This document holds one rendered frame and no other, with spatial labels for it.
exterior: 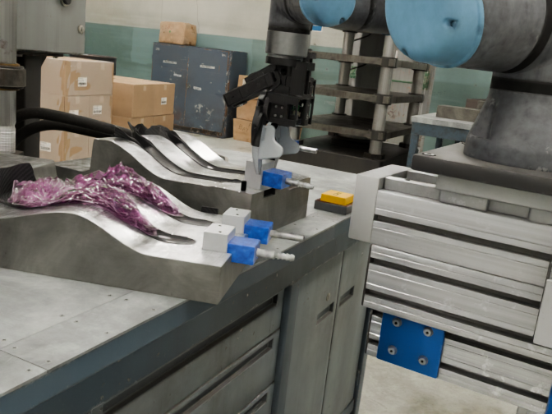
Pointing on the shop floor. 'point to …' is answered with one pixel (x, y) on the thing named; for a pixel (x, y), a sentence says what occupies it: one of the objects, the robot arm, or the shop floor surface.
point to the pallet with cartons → (142, 103)
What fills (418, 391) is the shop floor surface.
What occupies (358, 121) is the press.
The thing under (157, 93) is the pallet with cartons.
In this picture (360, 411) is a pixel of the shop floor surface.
